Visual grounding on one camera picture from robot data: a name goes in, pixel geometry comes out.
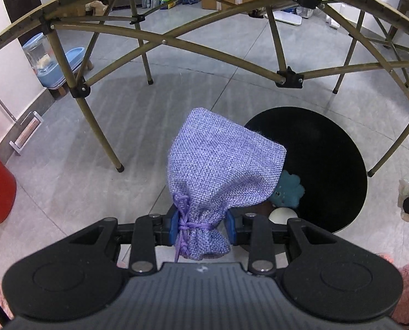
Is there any purple burlap drawstring pouch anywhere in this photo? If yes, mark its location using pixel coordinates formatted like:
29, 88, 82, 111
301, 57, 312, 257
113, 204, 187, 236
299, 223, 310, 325
166, 107, 287, 261

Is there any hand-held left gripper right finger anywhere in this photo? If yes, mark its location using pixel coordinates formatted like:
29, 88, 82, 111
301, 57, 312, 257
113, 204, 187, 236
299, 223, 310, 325
225, 210, 332, 277

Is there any black trash bin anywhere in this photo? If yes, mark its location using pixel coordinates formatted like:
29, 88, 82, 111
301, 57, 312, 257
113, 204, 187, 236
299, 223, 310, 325
244, 107, 368, 234

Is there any cream ball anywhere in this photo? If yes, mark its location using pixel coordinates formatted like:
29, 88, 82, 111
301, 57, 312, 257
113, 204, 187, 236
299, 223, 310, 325
269, 207, 298, 226

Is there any teal plush toy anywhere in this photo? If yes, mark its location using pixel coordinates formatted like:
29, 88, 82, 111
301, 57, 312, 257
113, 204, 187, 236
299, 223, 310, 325
271, 170, 305, 210

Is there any small open cardboard box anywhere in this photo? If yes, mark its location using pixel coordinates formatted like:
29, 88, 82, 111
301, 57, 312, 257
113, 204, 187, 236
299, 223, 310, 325
53, 0, 88, 16

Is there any white flat device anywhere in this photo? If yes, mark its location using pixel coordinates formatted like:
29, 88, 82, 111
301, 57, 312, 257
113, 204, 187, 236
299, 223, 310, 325
273, 10, 303, 26

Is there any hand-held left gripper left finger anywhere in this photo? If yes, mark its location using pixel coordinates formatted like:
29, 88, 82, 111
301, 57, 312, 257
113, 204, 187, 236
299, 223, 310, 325
68, 210, 180, 276

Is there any olive folding table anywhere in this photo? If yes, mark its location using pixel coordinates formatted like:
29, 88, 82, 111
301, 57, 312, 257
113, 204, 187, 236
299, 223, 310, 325
0, 0, 409, 178

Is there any tan plush toy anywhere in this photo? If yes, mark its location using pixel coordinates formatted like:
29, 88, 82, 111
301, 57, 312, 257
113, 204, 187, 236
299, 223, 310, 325
85, 1, 108, 16

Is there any white electric heater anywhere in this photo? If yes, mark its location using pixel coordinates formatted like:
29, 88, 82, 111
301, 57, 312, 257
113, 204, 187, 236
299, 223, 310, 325
9, 111, 45, 157

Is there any blue pet feeder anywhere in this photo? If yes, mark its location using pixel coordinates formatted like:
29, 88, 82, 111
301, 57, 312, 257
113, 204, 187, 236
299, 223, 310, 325
21, 33, 90, 98

